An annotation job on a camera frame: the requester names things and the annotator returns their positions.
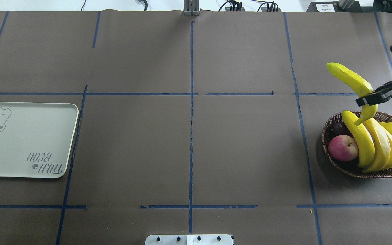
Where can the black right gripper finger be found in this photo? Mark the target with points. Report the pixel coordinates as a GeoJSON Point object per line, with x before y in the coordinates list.
{"type": "Point", "coordinates": [381, 95]}

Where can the brown wicker basket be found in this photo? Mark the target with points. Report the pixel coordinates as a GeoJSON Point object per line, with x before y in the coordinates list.
{"type": "Point", "coordinates": [350, 168]}

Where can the dark red plum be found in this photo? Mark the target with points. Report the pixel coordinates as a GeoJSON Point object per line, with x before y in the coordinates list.
{"type": "Point", "coordinates": [339, 128]}

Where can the red apple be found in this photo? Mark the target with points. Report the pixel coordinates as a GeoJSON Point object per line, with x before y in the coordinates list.
{"type": "Point", "coordinates": [343, 148]}

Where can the black power strip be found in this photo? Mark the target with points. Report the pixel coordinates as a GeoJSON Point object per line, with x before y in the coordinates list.
{"type": "Point", "coordinates": [232, 6]}

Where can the pale green bear tray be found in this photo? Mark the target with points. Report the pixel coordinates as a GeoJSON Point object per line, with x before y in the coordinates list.
{"type": "Point", "coordinates": [36, 138]}

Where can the aluminium frame post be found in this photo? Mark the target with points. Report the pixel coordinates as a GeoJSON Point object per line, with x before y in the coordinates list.
{"type": "Point", "coordinates": [191, 8]}

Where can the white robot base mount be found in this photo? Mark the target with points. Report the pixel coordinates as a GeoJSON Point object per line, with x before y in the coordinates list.
{"type": "Point", "coordinates": [190, 239]}

